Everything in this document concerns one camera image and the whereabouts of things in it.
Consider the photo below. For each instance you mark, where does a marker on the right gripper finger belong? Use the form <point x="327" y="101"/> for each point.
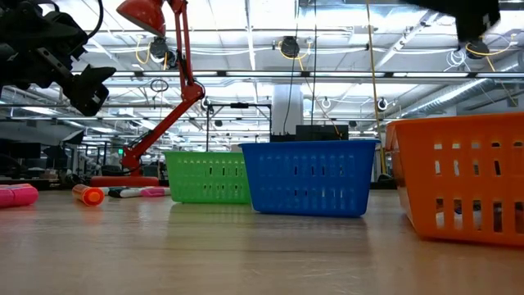
<point x="477" y="20"/>

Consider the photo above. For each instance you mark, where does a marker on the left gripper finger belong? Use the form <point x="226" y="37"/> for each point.
<point x="65" y="33"/>
<point x="90" y="88"/>

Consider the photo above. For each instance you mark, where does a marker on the white marker green cap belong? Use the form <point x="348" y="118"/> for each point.
<point x="104" y="190"/>

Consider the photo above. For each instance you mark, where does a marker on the orange highlighter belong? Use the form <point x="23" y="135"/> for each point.
<point x="93" y="197"/>

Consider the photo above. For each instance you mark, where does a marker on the white marker black cap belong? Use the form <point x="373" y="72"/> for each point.
<point x="127" y="193"/>

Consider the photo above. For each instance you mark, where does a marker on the green plastic basket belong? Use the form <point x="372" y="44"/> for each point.
<point x="204" y="154"/>

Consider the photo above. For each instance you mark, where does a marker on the orange plastic basket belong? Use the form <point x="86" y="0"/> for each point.
<point x="413" y="184"/>

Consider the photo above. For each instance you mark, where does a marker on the white marker blue cap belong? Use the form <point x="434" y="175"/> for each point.
<point x="440" y="219"/>

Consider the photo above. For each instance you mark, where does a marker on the blue plastic basket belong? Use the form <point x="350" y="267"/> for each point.
<point x="307" y="144"/>

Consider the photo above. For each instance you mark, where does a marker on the red desk lamp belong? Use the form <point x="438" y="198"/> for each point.
<point x="190" y="92"/>

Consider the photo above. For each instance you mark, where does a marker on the pink highlighter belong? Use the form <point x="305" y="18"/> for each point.
<point x="20" y="196"/>

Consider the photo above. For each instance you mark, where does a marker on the black perforated box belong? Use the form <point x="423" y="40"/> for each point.
<point x="321" y="132"/>

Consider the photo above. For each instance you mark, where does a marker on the silver ventilation duct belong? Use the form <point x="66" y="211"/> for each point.
<point x="450" y="96"/>

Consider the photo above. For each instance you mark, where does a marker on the black background frame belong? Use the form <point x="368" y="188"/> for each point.
<point x="239" y="105"/>

